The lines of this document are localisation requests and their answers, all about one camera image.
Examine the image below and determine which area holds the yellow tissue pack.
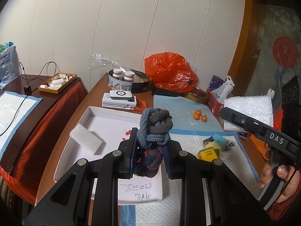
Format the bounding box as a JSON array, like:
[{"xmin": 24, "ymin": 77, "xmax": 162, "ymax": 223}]
[{"xmin": 198, "ymin": 147, "xmax": 219, "ymax": 162}]

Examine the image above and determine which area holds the white cloth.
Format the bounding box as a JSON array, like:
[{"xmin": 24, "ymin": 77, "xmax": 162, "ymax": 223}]
[{"xmin": 221, "ymin": 150, "xmax": 233, "ymax": 162}]

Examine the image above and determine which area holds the white foam block large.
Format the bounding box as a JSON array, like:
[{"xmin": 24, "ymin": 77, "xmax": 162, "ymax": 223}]
[{"xmin": 224, "ymin": 95, "xmax": 274, "ymax": 127}]

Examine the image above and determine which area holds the leopard print cloth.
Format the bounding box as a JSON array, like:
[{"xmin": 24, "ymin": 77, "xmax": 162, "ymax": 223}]
[{"xmin": 223, "ymin": 140, "xmax": 235, "ymax": 150}]

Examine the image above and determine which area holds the white foam block small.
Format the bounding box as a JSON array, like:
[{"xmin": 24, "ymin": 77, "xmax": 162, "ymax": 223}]
[{"xmin": 69, "ymin": 124, "xmax": 102, "ymax": 155}]

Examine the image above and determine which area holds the grey knotted rope toy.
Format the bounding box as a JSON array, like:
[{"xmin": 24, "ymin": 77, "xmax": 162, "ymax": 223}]
[{"xmin": 134, "ymin": 108, "xmax": 173, "ymax": 178}]

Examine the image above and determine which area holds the right hand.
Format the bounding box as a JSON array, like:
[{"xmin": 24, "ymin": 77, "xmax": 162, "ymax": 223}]
[{"xmin": 258, "ymin": 161, "xmax": 301, "ymax": 204}]

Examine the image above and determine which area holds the yellow green sponge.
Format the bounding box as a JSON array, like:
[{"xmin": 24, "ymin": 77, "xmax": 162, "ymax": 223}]
[{"xmin": 205, "ymin": 141, "xmax": 222, "ymax": 159}]

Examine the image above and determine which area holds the white quilted pad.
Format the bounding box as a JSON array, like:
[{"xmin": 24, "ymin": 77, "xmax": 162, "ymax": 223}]
[{"xmin": 118, "ymin": 129, "xmax": 260, "ymax": 225}]

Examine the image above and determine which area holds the red table cloth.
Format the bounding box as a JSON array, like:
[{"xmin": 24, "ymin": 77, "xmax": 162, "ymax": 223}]
[{"xmin": 1, "ymin": 80, "xmax": 87, "ymax": 205}]

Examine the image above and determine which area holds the white shallow box tray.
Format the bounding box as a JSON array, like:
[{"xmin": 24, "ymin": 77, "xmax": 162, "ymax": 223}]
[{"xmin": 54, "ymin": 106, "xmax": 163, "ymax": 205}]

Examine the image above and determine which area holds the mandarin orange right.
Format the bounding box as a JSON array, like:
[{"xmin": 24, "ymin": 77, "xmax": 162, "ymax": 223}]
[{"xmin": 201, "ymin": 115, "xmax": 208, "ymax": 122}]

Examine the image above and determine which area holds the mandarin orange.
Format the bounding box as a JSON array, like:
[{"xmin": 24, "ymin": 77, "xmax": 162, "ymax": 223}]
[
  {"xmin": 193, "ymin": 113, "xmax": 200, "ymax": 120},
  {"xmin": 201, "ymin": 115, "xmax": 208, "ymax": 122},
  {"xmin": 194, "ymin": 110, "xmax": 201, "ymax": 116}
]

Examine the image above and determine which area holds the red plastic basket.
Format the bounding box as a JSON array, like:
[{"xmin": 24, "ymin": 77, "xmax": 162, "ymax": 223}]
[{"xmin": 206, "ymin": 90, "xmax": 224, "ymax": 116}]

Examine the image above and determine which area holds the mandarin orange left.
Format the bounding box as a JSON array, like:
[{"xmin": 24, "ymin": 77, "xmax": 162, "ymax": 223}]
[{"xmin": 193, "ymin": 113, "xmax": 200, "ymax": 120}]

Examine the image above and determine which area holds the white plastic bag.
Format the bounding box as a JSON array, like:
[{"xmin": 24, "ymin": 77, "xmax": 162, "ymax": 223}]
[{"xmin": 211, "ymin": 76, "xmax": 235, "ymax": 104}]

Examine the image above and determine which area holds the light blue pad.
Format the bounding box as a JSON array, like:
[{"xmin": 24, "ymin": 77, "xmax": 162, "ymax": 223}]
[{"xmin": 154, "ymin": 95, "xmax": 223, "ymax": 132}]

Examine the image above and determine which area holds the mandarin orange top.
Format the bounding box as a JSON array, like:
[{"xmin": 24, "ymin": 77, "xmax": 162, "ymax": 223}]
[{"xmin": 194, "ymin": 110, "xmax": 201, "ymax": 116}]

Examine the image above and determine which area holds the blue cylindrical can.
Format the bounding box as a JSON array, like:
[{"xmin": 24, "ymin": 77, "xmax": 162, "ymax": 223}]
[{"xmin": 207, "ymin": 75, "xmax": 224, "ymax": 91}]

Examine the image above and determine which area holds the brass metal bowl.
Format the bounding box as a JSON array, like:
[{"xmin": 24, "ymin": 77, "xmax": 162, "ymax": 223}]
[{"xmin": 184, "ymin": 87, "xmax": 208, "ymax": 104}]

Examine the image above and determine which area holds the white flat device stack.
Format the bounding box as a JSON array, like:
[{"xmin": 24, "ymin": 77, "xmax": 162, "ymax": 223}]
[{"xmin": 102, "ymin": 93, "xmax": 137, "ymax": 110}]

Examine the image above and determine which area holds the white power bank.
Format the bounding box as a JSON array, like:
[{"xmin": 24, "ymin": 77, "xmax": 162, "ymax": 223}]
[{"xmin": 109, "ymin": 90, "xmax": 133, "ymax": 100}]

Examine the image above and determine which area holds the white blue pad side table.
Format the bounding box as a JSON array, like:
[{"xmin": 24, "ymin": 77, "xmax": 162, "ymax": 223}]
[{"xmin": 0, "ymin": 91, "xmax": 42, "ymax": 158}]

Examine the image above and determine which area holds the wooden tray with items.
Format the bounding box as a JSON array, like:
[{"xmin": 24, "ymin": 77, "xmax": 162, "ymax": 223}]
[{"xmin": 38, "ymin": 73, "xmax": 77, "ymax": 94}]

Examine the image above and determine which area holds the round tin box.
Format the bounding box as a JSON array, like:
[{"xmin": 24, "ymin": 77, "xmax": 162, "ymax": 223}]
[{"xmin": 108, "ymin": 69, "xmax": 150, "ymax": 93}]

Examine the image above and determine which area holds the pill bottle left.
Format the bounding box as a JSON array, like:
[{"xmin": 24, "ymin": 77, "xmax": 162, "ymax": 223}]
[{"xmin": 112, "ymin": 68, "xmax": 123, "ymax": 80}]

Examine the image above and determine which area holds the pill bottle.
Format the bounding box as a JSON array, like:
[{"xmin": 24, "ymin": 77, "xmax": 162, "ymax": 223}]
[
  {"xmin": 123, "ymin": 71, "xmax": 135, "ymax": 82},
  {"xmin": 112, "ymin": 68, "xmax": 123, "ymax": 80}
]

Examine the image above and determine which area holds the pill bottle right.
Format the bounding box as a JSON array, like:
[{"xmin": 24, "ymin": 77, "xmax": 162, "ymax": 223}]
[{"xmin": 123, "ymin": 71, "xmax": 135, "ymax": 82}]

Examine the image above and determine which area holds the orange plastic bag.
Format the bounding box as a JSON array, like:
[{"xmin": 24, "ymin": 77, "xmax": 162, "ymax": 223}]
[{"xmin": 144, "ymin": 52, "xmax": 198, "ymax": 93}]

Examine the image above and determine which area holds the clear plastic wrap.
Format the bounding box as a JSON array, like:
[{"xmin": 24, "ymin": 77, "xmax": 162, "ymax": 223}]
[{"xmin": 89, "ymin": 53, "xmax": 132, "ymax": 73}]

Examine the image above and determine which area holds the red round wall decoration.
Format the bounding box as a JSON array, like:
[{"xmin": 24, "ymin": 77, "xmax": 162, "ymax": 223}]
[{"xmin": 272, "ymin": 36, "xmax": 298, "ymax": 68}]

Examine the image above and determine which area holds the orange strap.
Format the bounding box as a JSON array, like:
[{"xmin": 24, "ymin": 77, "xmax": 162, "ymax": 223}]
[{"xmin": 133, "ymin": 97, "xmax": 147, "ymax": 113}]

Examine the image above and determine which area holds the black cable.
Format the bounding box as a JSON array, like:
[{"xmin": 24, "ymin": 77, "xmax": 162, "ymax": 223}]
[{"xmin": 0, "ymin": 61, "xmax": 59, "ymax": 137}]

